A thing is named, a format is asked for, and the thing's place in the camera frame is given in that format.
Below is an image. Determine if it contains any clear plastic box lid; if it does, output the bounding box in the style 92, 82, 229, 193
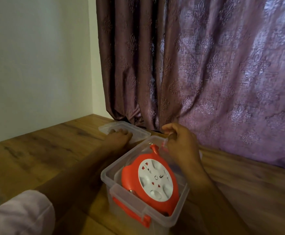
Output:
98, 121, 152, 145

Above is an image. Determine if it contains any clear plastic storage box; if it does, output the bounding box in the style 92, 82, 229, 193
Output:
100, 135, 203, 229

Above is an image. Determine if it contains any orange extension cord reel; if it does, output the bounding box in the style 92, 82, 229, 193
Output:
121, 144, 181, 216

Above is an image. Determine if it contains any person's left forearm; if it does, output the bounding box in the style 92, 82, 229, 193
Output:
35, 142, 126, 223

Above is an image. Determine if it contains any person's left hand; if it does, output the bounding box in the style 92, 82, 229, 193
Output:
103, 128, 133, 152

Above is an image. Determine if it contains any person's right hand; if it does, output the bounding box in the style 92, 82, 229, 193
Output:
161, 122, 203, 170

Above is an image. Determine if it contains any white shirt sleeve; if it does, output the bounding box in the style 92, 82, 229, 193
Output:
0, 189, 56, 235

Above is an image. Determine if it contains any purple patterned curtain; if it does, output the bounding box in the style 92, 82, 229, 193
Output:
96, 0, 285, 173

